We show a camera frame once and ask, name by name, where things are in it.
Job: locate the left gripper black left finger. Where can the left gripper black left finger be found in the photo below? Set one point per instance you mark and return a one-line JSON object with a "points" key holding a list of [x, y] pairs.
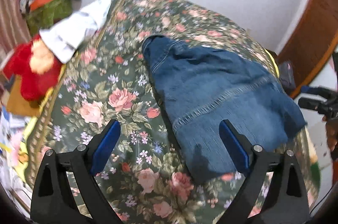
{"points": [[52, 200]]}

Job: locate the striped pink curtain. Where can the striped pink curtain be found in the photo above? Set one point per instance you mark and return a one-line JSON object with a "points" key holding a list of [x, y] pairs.
{"points": [[14, 29]]}

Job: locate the blue denim jacket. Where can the blue denim jacket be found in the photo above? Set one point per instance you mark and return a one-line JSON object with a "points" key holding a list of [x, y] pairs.
{"points": [[200, 87]]}

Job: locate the cream patterned blanket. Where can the cream patterned blanket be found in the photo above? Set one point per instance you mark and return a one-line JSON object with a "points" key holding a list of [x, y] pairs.
{"points": [[312, 173]]}

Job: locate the right hand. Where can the right hand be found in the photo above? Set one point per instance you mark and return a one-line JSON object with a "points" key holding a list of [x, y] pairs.
{"points": [[331, 126]]}

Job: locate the white folded cloth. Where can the white folded cloth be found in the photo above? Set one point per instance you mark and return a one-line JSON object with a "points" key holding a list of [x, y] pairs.
{"points": [[65, 37]]}

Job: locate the red orange plush toy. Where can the red orange plush toy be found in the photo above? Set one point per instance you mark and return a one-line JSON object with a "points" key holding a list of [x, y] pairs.
{"points": [[36, 65]]}

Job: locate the grey backpack on floor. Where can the grey backpack on floor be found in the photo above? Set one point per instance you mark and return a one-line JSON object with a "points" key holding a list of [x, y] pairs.
{"points": [[286, 77]]}

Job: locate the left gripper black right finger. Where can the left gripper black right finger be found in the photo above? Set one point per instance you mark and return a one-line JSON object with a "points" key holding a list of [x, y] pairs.
{"points": [[286, 200]]}

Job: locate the wooden framed wardrobe door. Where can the wooden framed wardrobe door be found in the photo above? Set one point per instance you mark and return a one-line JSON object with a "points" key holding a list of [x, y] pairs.
{"points": [[312, 42]]}

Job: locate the dark green floral bedspread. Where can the dark green floral bedspread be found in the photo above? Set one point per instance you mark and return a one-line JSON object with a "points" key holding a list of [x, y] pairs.
{"points": [[145, 179]]}

